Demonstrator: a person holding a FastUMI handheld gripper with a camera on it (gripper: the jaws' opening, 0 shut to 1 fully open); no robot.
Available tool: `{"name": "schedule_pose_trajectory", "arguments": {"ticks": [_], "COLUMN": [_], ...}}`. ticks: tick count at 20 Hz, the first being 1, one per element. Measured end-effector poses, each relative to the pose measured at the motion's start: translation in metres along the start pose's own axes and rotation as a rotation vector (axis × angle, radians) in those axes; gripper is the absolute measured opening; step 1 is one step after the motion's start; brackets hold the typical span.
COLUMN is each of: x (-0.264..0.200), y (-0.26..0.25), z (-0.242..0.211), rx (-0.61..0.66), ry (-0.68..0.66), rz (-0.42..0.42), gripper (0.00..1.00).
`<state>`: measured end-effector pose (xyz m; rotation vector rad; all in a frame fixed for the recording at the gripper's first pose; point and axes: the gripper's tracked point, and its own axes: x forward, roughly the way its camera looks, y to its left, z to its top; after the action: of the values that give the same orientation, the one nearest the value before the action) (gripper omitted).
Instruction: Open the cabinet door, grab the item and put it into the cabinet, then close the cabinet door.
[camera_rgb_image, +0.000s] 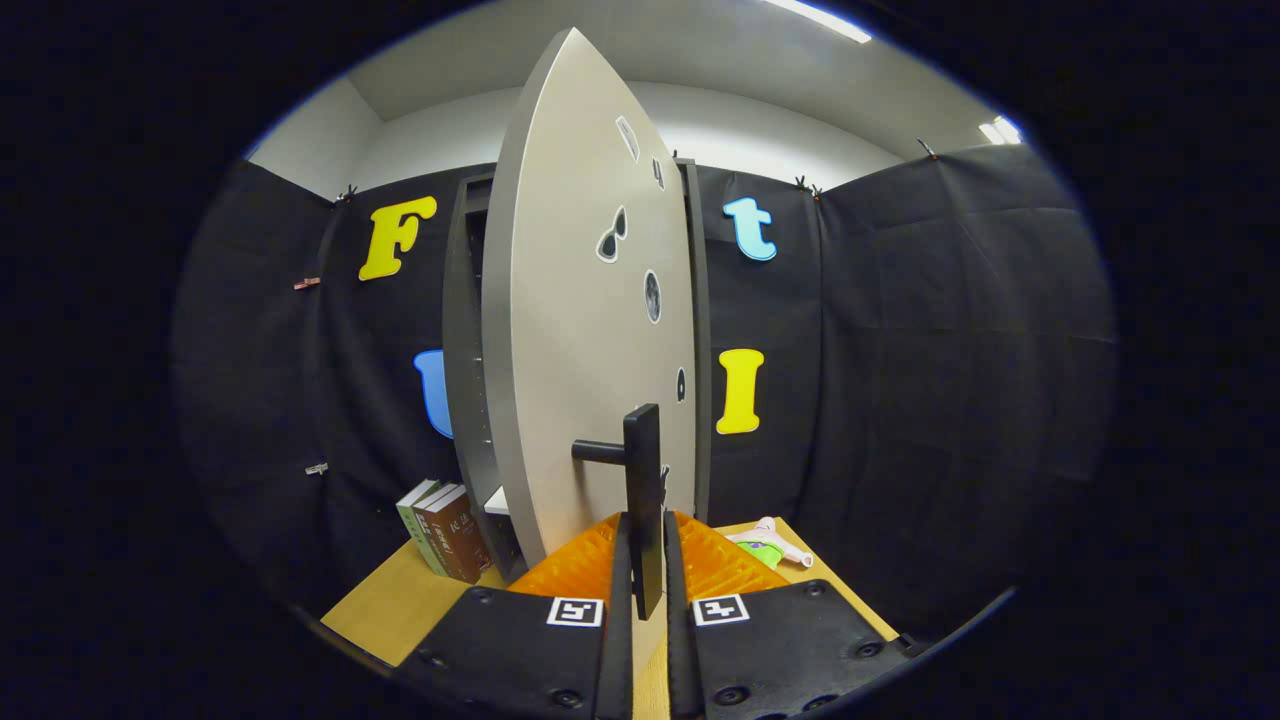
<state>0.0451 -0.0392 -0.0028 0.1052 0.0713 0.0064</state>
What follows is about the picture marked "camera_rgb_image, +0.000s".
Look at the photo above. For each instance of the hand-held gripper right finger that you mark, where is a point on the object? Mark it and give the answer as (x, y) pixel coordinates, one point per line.
(780, 660)

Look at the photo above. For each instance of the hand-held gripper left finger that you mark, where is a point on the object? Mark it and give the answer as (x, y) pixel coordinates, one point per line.
(530, 660)

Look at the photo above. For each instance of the grey cabinet door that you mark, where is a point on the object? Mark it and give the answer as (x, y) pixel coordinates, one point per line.
(570, 300)

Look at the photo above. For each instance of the green and white plush toy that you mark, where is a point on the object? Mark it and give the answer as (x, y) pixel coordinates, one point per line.
(765, 550)

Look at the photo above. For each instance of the brown spine book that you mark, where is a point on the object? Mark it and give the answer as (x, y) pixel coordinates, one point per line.
(462, 540)

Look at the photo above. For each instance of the grey cabinet body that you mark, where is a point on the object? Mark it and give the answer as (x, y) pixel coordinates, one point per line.
(465, 350)

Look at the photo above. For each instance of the black backdrop cloth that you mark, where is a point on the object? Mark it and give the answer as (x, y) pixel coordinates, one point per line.
(900, 350)

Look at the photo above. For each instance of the black clip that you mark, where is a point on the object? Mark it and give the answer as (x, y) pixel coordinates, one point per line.
(806, 186)
(927, 150)
(347, 193)

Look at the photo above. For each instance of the small ceiling light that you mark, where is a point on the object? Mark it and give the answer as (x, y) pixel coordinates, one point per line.
(1001, 130)

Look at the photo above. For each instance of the long ceiling light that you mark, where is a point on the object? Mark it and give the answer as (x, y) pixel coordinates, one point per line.
(820, 20)

